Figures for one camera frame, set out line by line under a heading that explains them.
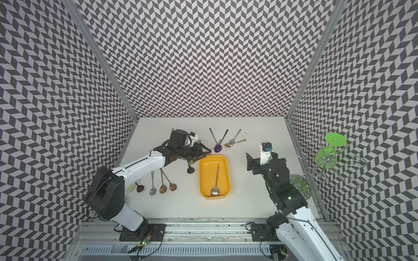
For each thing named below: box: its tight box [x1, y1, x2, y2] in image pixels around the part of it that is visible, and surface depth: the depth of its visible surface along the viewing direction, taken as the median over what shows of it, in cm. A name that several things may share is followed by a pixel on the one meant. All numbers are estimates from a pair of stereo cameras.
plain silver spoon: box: [210, 162, 221, 197], surface depth 87 cm
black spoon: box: [186, 163, 195, 174], surface depth 95 cm
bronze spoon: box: [159, 168, 168, 194], surface depth 88 cm
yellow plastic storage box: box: [198, 154, 231, 200], surface depth 91 cm
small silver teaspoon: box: [149, 170, 157, 197], surface depth 86 cm
